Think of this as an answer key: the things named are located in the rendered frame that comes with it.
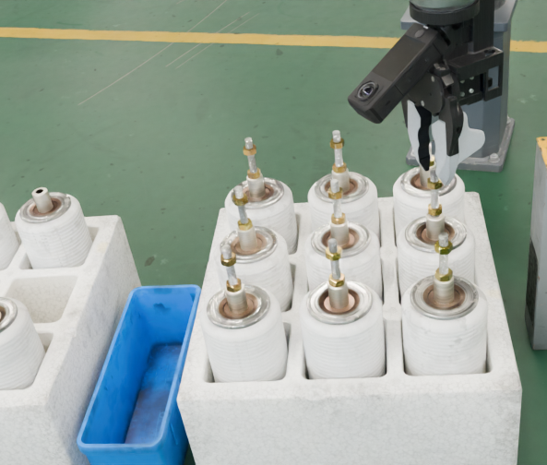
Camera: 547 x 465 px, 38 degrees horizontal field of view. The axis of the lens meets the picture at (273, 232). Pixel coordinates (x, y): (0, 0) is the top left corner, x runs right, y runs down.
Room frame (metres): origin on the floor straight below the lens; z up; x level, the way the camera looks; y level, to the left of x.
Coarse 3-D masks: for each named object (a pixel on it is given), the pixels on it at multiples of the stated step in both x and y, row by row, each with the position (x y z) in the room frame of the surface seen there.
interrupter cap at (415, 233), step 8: (424, 216) 0.83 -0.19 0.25; (448, 216) 0.82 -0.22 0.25; (416, 224) 0.81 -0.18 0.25; (424, 224) 0.81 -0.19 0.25; (448, 224) 0.80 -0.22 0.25; (456, 224) 0.80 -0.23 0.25; (408, 232) 0.80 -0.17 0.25; (416, 232) 0.80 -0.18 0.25; (424, 232) 0.80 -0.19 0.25; (448, 232) 0.79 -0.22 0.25; (456, 232) 0.78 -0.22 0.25; (464, 232) 0.78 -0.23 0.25; (408, 240) 0.78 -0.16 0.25; (416, 240) 0.78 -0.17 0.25; (424, 240) 0.78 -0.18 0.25; (432, 240) 0.78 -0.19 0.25; (456, 240) 0.77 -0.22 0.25; (464, 240) 0.77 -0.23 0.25; (416, 248) 0.77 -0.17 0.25; (424, 248) 0.76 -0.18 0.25; (432, 248) 0.76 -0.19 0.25; (456, 248) 0.76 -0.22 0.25
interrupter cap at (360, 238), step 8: (328, 224) 0.84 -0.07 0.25; (352, 224) 0.84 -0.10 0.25; (360, 224) 0.83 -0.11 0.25; (320, 232) 0.83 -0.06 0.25; (328, 232) 0.83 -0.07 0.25; (352, 232) 0.82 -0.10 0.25; (360, 232) 0.81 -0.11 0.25; (368, 232) 0.81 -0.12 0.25; (312, 240) 0.82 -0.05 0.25; (320, 240) 0.81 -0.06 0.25; (352, 240) 0.81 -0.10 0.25; (360, 240) 0.80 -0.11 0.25; (368, 240) 0.80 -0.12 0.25; (320, 248) 0.80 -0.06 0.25; (344, 248) 0.79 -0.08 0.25; (352, 248) 0.79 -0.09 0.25; (360, 248) 0.78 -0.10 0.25; (344, 256) 0.77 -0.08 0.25
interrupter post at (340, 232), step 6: (330, 222) 0.81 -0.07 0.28; (330, 228) 0.81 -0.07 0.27; (336, 228) 0.80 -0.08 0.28; (342, 228) 0.80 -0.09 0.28; (348, 228) 0.81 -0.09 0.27; (336, 234) 0.80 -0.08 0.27; (342, 234) 0.80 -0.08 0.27; (348, 234) 0.81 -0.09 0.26; (342, 240) 0.80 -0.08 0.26; (348, 240) 0.80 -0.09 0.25
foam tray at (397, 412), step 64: (384, 256) 0.85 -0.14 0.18; (384, 320) 0.73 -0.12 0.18; (192, 384) 0.67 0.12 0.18; (256, 384) 0.66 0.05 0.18; (320, 384) 0.64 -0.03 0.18; (384, 384) 0.63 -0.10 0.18; (448, 384) 0.61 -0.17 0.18; (512, 384) 0.59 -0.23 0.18; (192, 448) 0.65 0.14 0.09; (256, 448) 0.64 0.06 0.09; (320, 448) 0.63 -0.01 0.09; (384, 448) 0.61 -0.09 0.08; (448, 448) 0.60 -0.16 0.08; (512, 448) 0.59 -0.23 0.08
